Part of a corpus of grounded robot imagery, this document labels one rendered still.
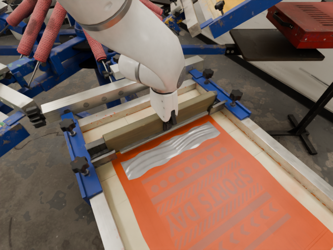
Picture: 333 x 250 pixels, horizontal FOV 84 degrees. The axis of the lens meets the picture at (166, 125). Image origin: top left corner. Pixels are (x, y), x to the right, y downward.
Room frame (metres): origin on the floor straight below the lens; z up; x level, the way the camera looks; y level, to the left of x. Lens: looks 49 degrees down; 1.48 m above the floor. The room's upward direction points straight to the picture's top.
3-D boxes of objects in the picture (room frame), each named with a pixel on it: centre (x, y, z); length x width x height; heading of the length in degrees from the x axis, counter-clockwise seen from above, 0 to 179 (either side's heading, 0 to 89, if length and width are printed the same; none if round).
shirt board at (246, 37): (1.16, -0.23, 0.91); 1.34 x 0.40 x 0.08; 90
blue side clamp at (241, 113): (0.59, -0.21, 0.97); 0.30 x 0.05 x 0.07; 30
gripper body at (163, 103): (0.42, 0.01, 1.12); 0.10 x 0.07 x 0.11; 30
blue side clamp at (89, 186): (0.31, 0.27, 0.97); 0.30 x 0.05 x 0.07; 30
